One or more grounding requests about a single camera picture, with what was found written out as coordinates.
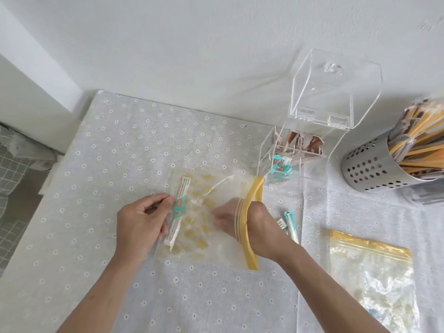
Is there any person's right hand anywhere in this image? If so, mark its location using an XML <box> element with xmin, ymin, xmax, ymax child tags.
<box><xmin>211</xmin><ymin>199</ymin><xmax>296</xmax><ymax>261</ymax></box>

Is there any person's left hand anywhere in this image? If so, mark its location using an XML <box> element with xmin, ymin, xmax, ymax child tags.
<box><xmin>116</xmin><ymin>194</ymin><xmax>174</xmax><ymax>262</ymax></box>

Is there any clear zip bag yellow seal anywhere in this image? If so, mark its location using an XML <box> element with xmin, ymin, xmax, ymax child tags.
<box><xmin>329</xmin><ymin>229</ymin><xmax>422</xmax><ymax>333</ymax></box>
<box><xmin>153</xmin><ymin>168</ymin><xmax>266</xmax><ymax>273</ymax></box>

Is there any person's left forearm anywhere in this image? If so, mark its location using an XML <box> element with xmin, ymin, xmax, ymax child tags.
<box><xmin>52</xmin><ymin>247</ymin><xmax>150</xmax><ymax>333</ymax></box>

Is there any person's right forearm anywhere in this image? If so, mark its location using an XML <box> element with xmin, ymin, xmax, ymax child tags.
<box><xmin>268</xmin><ymin>239</ymin><xmax>387</xmax><ymax>333</ymax></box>

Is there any white floral tablecloth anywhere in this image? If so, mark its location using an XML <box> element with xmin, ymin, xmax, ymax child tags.
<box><xmin>0</xmin><ymin>89</ymin><xmax>444</xmax><ymax>333</ymax></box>

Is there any brown sachet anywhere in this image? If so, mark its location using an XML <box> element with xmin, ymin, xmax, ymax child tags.
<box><xmin>307</xmin><ymin>135</ymin><xmax>325</xmax><ymax>155</ymax></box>
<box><xmin>285</xmin><ymin>131</ymin><xmax>303</xmax><ymax>151</ymax></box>

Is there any perforated metal utensil holder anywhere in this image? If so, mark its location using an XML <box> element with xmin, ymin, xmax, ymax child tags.
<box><xmin>341</xmin><ymin>130</ymin><xmax>444</xmax><ymax>193</ymax></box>

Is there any grey checked fabric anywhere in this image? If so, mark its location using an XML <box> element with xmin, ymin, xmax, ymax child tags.
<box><xmin>0</xmin><ymin>123</ymin><xmax>64</xmax><ymax>278</ymax></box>

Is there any clear acrylic dispenser box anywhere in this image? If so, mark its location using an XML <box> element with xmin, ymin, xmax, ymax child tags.
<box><xmin>256</xmin><ymin>48</ymin><xmax>383</xmax><ymax>191</ymax></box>

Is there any clear plastic packet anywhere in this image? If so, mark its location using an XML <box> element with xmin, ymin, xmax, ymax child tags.
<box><xmin>403</xmin><ymin>182</ymin><xmax>444</xmax><ymax>206</ymax></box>

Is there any bundle of yellow brown sticks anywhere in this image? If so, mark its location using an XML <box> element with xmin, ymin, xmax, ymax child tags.
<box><xmin>387</xmin><ymin>97</ymin><xmax>444</xmax><ymax>177</ymax></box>

